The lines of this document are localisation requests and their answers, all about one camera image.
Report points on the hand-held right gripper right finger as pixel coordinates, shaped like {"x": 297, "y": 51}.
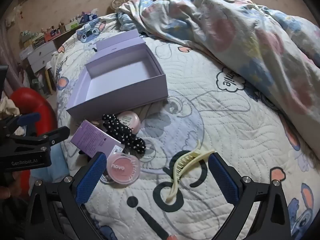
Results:
{"x": 222, "y": 180}

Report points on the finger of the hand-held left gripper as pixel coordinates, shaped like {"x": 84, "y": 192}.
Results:
{"x": 47, "y": 137}
{"x": 28, "y": 119}

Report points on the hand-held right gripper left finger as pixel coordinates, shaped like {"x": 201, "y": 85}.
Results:
{"x": 92, "y": 177}

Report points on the pink round blush compact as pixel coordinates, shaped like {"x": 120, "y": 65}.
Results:
{"x": 122, "y": 167}

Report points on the small purple carton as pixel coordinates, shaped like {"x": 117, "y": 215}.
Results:
{"x": 95, "y": 137}

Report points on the cream hair claw clip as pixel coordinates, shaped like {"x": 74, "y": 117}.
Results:
{"x": 186, "y": 160}

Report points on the black polka dot scrunchie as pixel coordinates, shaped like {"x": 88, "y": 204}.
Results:
{"x": 120, "y": 132}

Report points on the pale pink round jar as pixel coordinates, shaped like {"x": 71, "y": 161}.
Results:
{"x": 131, "y": 122}

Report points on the lavender cardboard box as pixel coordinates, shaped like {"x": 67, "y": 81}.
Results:
{"x": 125, "y": 92}

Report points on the red curved plastic object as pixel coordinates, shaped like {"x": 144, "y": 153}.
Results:
{"x": 32, "y": 100}

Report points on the crumpled white cloth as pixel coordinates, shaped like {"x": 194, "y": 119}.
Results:
{"x": 10, "y": 107}

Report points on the white drawer cabinet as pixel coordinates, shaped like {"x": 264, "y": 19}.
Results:
{"x": 40, "y": 56}

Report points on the pastel floral duvet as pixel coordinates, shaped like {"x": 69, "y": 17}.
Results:
{"x": 237, "y": 42}

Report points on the small white desk fan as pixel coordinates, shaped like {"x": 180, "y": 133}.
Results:
{"x": 116, "y": 3}

